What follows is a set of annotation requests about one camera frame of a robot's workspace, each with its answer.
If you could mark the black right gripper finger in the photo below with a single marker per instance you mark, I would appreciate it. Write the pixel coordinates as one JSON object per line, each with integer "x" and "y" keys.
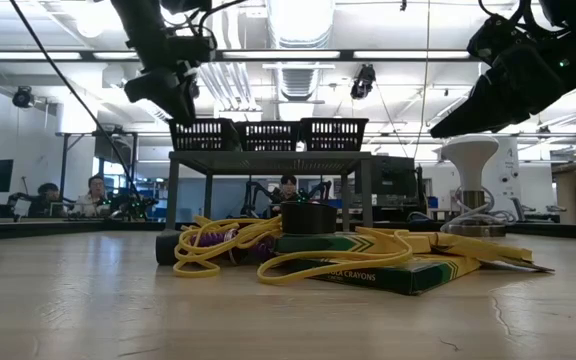
{"x": 488, "y": 112}

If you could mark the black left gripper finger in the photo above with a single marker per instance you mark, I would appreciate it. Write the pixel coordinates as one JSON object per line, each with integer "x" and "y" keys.
{"x": 190, "y": 110}
{"x": 175, "y": 111}

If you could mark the Crayola crayon box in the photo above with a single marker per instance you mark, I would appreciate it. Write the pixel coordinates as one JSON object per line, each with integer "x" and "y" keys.
{"x": 478, "y": 246}
{"x": 393, "y": 280}
{"x": 318, "y": 244}

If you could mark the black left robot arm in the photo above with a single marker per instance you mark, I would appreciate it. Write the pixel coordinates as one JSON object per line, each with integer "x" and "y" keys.
{"x": 140, "y": 25}

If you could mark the background black robot arm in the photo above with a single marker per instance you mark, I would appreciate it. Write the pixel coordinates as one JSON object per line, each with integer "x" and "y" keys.
{"x": 133, "y": 207}
{"x": 255, "y": 192}

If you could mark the white cylindrical column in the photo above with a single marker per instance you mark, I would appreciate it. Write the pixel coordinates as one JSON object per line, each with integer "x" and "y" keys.
{"x": 508, "y": 170}

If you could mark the grey metal table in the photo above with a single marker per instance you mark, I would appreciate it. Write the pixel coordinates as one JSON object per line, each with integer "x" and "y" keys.
{"x": 268, "y": 162}

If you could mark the person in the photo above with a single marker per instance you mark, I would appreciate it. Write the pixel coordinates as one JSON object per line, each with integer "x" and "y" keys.
{"x": 48, "y": 192}
{"x": 95, "y": 187}
{"x": 288, "y": 182}

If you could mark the black metal rack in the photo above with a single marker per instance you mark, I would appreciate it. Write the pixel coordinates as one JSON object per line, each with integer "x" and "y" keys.
{"x": 64, "y": 165}

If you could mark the white pedestal stand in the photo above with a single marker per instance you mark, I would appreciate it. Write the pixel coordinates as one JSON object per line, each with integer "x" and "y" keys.
{"x": 469, "y": 155}

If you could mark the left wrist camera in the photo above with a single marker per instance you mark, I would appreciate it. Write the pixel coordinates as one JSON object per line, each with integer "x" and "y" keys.
{"x": 193, "y": 49}

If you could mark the silver ventilation duct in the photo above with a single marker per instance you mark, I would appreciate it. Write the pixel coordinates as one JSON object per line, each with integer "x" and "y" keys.
{"x": 300, "y": 82}

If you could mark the black ceiling camera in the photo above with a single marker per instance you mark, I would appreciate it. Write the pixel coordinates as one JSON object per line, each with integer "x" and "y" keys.
{"x": 363, "y": 82}
{"x": 23, "y": 97}

